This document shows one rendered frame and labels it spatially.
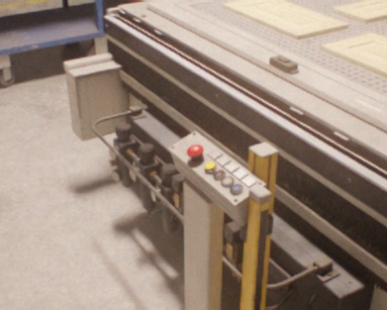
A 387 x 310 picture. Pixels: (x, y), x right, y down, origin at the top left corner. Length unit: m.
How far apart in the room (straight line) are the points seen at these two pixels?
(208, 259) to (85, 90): 1.36
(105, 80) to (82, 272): 0.85
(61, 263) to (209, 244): 1.17
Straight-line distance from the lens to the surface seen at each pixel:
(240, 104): 1.86
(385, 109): 1.73
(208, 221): 1.37
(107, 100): 2.68
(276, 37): 2.25
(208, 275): 1.47
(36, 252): 2.57
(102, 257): 2.48
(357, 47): 2.18
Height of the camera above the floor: 1.59
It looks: 30 degrees down
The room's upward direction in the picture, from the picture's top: straight up
